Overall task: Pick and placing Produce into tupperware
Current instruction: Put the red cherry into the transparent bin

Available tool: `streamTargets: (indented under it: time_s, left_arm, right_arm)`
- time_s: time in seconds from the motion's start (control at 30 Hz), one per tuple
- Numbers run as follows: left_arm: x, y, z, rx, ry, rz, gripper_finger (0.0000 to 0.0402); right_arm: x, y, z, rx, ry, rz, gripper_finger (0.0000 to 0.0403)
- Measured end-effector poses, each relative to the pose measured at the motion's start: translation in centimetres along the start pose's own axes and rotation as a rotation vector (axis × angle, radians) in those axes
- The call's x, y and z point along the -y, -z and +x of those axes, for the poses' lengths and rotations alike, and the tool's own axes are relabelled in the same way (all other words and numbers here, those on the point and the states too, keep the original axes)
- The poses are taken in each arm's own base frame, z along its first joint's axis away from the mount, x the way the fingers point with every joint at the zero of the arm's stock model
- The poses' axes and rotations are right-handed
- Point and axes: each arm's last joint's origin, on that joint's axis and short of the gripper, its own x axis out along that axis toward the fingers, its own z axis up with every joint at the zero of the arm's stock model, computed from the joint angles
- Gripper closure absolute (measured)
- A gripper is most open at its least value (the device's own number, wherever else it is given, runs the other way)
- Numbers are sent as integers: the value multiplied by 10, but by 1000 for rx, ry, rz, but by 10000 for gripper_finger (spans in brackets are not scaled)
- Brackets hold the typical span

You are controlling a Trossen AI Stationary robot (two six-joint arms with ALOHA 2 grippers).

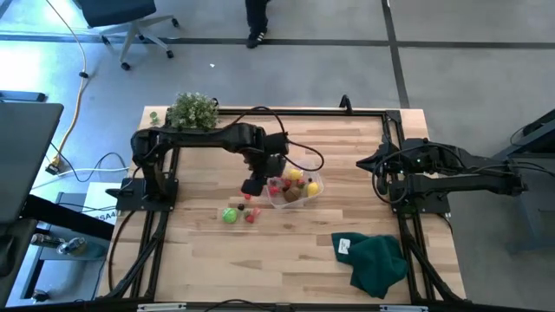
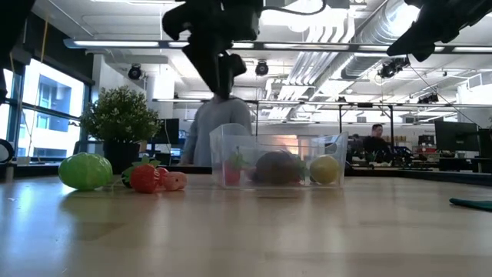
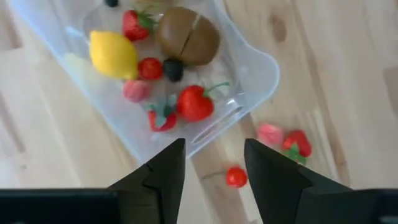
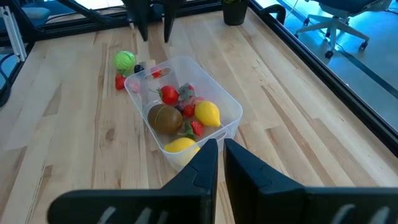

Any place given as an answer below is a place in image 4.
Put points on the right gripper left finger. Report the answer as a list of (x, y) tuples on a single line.
[(192, 193)]

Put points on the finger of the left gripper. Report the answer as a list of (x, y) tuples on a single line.
[(141, 18), (171, 18)]

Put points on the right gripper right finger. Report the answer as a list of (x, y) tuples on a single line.
[(255, 193)]

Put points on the green toy cabbage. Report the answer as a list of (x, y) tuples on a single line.
[(124, 60)]

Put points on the smooth yellow toy fruit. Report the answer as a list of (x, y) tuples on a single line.
[(182, 144)]

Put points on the strawberry with green leaves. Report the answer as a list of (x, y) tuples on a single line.
[(197, 128)]

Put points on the strawberry with pale leaves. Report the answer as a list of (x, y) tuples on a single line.
[(186, 91)]

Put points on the large red toy strawberry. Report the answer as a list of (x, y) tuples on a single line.
[(169, 95)]

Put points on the yellow toy lemon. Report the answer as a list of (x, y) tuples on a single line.
[(206, 113)]

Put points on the red toy cherry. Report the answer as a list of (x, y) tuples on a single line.
[(188, 110)]

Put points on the clear plastic container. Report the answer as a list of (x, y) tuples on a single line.
[(231, 107)]

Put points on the potted green plant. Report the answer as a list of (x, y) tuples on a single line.
[(234, 12)]

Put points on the office chair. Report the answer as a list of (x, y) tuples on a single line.
[(339, 21)]

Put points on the black frame clamp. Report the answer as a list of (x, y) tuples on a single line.
[(275, 7)]

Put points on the silver frame bracket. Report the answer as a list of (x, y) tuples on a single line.
[(14, 34)]

